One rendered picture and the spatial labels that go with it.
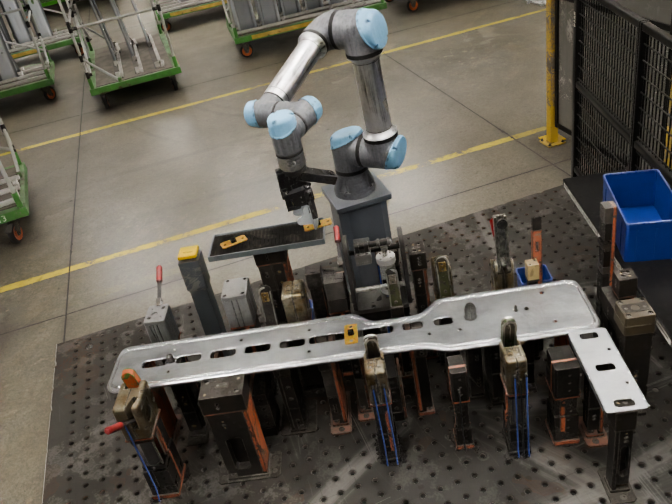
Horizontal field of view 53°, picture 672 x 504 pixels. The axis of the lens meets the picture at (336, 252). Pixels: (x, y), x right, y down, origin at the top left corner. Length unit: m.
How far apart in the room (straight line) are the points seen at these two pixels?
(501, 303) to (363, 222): 0.66
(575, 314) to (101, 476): 1.46
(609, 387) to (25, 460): 2.67
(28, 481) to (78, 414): 1.01
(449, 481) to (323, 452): 0.38
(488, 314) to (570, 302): 0.23
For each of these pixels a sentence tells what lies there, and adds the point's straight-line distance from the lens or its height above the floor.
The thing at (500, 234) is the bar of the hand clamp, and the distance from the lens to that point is 1.99.
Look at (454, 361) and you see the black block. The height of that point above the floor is 0.99.
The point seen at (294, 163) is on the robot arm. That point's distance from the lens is 1.80.
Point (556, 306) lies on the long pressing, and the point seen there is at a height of 1.00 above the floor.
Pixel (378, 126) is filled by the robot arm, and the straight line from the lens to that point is 2.22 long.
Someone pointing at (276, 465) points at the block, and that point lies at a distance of 2.05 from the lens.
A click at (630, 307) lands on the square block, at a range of 1.89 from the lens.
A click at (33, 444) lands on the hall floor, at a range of 3.63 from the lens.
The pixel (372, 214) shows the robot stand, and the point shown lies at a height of 1.03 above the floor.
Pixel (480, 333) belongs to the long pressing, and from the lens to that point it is 1.88.
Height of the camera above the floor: 2.22
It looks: 32 degrees down
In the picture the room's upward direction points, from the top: 12 degrees counter-clockwise
